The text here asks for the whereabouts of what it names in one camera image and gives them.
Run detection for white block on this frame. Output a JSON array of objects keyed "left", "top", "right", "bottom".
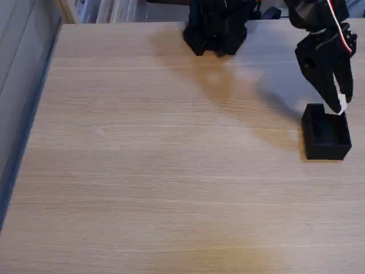
[{"left": 323, "top": 92, "right": 350, "bottom": 116}]

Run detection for black open box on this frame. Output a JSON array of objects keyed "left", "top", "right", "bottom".
[{"left": 301, "top": 103, "right": 353, "bottom": 160}]

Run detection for dark blue object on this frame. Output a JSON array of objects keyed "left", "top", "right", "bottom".
[{"left": 261, "top": 7, "right": 282, "bottom": 20}]

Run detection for pale hanging cloths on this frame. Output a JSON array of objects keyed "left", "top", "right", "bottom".
[{"left": 75, "top": 0, "right": 149, "bottom": 24}]

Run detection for white and red gripper cable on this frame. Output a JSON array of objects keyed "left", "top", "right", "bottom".
[{"left": 325, "top": 0, "right": 355, "bottom": 55}]

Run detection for wooden post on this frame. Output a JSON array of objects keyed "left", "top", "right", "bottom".
[{"left": 55, "top": 0, "right": 76, "bottom": 25}]

